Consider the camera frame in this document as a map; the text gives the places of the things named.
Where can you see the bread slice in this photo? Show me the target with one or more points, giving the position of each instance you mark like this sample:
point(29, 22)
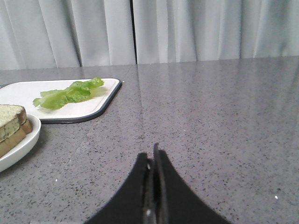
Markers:
point(11, 118)
point(16, 138)

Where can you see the white cutting board grey rim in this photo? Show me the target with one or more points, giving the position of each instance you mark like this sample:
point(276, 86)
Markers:
point(23, 93)

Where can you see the white round plate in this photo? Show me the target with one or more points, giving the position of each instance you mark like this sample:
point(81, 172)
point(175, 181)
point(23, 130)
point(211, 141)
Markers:
point(24, 147)

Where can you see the green lettuce leaf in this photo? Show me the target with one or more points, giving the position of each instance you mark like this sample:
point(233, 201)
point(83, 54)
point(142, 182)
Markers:
point(77, 92)

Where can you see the white curtain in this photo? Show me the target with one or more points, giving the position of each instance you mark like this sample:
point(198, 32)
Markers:
point(37, 34)

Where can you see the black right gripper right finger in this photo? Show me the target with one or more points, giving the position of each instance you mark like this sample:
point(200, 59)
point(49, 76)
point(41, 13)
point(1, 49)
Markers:
point(176, 202)

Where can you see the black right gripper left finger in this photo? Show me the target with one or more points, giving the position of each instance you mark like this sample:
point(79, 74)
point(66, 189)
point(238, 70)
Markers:
point(132, 203)

